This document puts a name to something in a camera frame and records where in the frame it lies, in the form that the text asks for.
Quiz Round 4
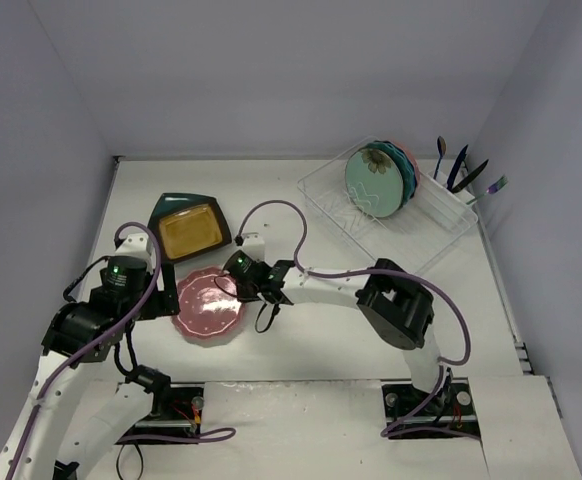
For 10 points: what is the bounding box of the red plate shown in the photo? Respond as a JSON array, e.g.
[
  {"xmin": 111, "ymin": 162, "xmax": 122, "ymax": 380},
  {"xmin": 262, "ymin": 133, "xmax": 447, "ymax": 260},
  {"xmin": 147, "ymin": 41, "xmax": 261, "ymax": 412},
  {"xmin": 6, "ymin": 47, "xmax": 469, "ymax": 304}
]
[{"xmin": 171, "ymin": 266, "xmax": 246, "ymax": 348}]

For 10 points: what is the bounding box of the yellow square plate black rim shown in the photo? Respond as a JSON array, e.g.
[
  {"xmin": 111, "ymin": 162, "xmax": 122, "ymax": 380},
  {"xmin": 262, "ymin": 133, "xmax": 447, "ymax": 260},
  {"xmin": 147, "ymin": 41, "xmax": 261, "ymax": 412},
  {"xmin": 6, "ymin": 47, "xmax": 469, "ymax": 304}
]
[{"xmin": 157, "ymin": 200, "xmax": 231, "ymax": 263}]

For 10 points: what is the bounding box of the light green flower plate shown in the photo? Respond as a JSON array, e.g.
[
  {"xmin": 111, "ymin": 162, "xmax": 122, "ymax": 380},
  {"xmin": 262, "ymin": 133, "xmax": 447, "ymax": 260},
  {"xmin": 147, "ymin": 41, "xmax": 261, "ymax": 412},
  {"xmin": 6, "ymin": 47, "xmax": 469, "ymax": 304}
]
[{"xmin": 345, "ymin": 144, "xmax": 405, "ymax": 218}]

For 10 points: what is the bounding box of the teal embossed plate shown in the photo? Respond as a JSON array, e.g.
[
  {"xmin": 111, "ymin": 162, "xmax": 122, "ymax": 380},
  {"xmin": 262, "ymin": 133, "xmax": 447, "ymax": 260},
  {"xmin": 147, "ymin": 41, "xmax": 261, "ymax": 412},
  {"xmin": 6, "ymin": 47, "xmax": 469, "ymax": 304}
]
[{"xmin": 385, "ymin": 141, "xmax": 414, "ymax": 207}]

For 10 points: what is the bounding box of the blue polka dot plate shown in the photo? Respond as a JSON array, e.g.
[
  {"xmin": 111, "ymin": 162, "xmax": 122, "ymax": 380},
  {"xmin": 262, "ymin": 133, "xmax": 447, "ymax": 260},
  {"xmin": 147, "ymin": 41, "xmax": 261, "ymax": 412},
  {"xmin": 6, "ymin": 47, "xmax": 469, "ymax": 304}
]
[{"xmin": 394, "ymin": 141, "xmax": 420, "ymax": 197}]

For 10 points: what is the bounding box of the pink polka dot plate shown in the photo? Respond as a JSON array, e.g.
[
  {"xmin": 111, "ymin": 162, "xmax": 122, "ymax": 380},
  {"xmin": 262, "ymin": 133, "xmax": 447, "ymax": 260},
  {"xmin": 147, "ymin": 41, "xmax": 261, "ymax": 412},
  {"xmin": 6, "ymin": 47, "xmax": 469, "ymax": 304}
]
[{"xmin": 392, "ymin": 140, "xmax": 421, "ymax": 181}]

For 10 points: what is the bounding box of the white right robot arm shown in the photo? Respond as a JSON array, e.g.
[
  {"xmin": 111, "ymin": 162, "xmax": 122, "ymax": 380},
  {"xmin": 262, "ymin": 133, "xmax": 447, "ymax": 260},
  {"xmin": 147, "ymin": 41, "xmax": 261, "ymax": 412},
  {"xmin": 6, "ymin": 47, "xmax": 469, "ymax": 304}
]
[{"xmin": 223, "ymin": 250, "xmax": 450, "ymax": 412}]

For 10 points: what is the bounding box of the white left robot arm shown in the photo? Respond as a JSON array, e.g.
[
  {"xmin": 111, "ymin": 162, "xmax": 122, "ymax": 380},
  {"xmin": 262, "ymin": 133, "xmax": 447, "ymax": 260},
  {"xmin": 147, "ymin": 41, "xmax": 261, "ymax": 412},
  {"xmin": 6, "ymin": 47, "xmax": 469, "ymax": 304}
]
[{"xmin": 0, "ymin": 255, "xmax": 179, "ymax": 479}]

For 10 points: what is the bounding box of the dark teal square plate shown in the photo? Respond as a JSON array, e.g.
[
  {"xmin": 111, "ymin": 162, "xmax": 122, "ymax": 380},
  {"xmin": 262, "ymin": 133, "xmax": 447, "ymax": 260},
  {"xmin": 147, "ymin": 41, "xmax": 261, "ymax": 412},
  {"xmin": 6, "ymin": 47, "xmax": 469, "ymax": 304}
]
[{"xmin": 148, "ymin": 193, "xmax": 216, "ymax": 228}]

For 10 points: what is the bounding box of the white cutlery holder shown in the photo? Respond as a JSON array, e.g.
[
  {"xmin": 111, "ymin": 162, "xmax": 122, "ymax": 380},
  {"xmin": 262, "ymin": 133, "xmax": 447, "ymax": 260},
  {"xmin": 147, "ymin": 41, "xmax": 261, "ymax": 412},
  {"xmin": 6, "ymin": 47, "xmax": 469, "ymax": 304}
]
[{"xmin": 413, "ymin": 173, "xmax": 478, "ymax": 235}]

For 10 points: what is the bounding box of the dark blue spoon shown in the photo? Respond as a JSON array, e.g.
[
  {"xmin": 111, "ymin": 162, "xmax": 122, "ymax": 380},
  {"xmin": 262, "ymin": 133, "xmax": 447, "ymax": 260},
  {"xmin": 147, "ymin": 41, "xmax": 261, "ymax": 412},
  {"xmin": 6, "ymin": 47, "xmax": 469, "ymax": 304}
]
[{"xmin": 433, "ymin": 136, "xmax": 447, "ymax": 179}]

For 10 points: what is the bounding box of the blue knife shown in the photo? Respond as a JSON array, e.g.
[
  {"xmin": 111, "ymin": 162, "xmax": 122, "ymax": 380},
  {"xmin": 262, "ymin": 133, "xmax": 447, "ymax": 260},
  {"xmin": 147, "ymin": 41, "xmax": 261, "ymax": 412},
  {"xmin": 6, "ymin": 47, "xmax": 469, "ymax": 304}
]
[{"xmin": 446, "ymin": 144, "xmax": 469, "ymax": 191}]

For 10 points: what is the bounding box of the black knife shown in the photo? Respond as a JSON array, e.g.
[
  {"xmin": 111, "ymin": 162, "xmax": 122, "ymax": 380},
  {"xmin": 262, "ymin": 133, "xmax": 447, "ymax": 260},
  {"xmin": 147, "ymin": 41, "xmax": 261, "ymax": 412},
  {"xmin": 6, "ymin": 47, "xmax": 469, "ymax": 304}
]
[{"xmin": 451, "ymin": 159, "xmax": 489, "ymax": 194}]

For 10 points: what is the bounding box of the iridescent fork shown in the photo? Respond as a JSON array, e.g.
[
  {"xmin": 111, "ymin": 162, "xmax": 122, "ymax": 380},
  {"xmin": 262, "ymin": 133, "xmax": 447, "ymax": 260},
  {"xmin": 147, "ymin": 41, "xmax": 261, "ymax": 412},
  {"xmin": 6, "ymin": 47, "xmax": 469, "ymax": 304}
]
[{"xmin": 467, "ymin": 175, "xmax": 508, "ymax": 205}]

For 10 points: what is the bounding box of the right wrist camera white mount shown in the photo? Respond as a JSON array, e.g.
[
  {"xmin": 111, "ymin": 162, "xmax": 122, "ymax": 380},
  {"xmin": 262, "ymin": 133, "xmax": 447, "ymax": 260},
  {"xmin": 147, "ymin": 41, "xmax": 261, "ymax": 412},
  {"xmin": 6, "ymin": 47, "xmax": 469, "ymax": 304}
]
[{"xmin": 234, "ymin": 232, "xmax": 265, "ymax": 262}]

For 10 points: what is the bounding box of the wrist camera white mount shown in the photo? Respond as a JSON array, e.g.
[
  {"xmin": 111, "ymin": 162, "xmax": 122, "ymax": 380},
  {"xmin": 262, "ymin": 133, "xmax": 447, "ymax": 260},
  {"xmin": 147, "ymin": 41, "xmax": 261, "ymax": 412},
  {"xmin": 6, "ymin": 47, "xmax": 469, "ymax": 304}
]
[
  {"xmin": 114, "ymin": 233, "xmax": 154, "ymax": 264},
  {"xmin": 234, "ymin": 232, "xmax": 265, "ymax": 262}
]

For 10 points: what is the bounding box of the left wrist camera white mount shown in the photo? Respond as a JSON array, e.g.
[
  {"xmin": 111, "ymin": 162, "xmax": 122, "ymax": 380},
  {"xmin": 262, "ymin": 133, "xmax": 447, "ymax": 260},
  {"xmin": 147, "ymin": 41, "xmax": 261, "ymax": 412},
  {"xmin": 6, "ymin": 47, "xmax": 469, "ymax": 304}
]
[{"xmin": 114, "ymin": 233, "xmax": 154, "ymax": 264}]

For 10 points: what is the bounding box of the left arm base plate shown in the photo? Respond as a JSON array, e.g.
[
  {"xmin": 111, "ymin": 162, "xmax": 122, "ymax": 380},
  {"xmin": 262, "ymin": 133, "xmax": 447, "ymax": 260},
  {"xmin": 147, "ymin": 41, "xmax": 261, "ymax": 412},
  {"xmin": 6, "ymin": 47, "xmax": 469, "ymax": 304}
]
[{"xmin": 116, "ymin": 383, "xmax": 204, "ymax": 445}]

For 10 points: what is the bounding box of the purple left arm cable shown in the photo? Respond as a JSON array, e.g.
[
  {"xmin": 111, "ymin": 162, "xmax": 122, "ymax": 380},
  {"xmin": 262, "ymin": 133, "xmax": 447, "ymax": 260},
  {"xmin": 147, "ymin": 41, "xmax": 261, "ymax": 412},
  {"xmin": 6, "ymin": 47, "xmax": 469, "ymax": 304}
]
[{"xmin": 0, "ymin": 222, "xmax": 237, "ymax": 480}]

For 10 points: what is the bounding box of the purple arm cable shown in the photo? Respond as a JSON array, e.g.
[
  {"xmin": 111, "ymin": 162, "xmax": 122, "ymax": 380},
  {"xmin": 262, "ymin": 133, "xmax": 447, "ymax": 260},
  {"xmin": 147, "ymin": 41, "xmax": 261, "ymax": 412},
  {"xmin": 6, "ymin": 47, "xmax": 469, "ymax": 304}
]
[
  {"xmin": 0, "ymin": 222, "xmax": 237, "ymax": 480},
  {"xmin": 235, "ymin": 200, "xmax": 472, "ymax": 441}
]

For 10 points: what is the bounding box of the clear wire dish rack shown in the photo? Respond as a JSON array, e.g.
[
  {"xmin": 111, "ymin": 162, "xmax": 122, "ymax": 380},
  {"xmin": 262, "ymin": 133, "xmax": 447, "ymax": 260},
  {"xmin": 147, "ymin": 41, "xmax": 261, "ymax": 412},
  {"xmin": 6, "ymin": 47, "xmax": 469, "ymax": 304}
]
[{"xmin": 298, "ymin": 137, "xmax": 477, "ymax": 274}]

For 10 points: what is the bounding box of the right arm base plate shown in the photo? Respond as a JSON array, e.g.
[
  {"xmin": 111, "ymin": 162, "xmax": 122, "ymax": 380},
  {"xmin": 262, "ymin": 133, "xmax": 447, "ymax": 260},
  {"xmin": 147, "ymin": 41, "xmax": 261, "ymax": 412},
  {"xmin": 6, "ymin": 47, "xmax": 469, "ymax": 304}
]
[{"xmin": 381, "ymin": 379, "xmax": 481, "ymax": 440}]

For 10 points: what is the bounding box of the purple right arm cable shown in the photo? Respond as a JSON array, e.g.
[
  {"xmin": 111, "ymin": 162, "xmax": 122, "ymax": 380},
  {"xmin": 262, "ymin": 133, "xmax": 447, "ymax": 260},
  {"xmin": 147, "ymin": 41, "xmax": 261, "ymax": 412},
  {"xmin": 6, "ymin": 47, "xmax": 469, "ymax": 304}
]
[{"xmin": 235, "ymin": 200, "xmax": 472, "ymax": 441}]

